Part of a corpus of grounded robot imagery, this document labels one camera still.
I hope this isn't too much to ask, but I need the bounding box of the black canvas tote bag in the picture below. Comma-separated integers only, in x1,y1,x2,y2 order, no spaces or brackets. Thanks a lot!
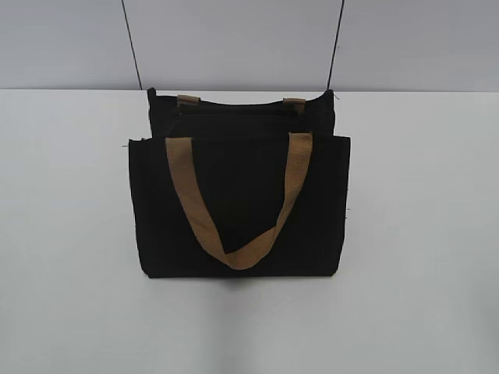
128,89,351,278

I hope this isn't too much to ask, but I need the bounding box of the brown front bag handle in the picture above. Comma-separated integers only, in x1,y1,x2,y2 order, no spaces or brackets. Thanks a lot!
165,133,313,270

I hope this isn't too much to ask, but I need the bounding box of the left black hanging cord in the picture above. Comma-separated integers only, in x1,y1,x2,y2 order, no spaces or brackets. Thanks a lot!
121,0,144,91

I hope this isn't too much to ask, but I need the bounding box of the black hanging cord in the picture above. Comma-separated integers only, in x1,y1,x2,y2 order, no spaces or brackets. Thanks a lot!
121,0,144,91
326,0,347,93

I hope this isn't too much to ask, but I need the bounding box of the right black hanging cord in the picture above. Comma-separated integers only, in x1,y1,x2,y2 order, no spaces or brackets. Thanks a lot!
326,0,347,93

